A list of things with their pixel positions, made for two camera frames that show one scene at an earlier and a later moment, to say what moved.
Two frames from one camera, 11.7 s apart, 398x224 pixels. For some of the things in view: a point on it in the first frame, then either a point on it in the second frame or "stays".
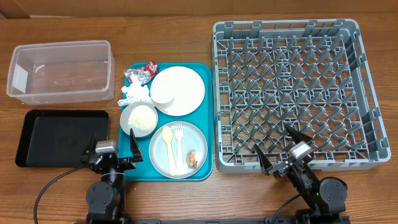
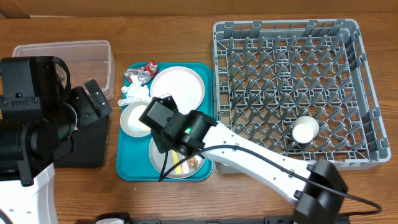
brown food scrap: [191, 159] stays
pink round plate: [189, 90] stays
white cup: [163, 93] -> [305, 129]
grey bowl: [141, 116] stays
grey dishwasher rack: [311, 74] stays
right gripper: [279, 169] -> [160, 130]
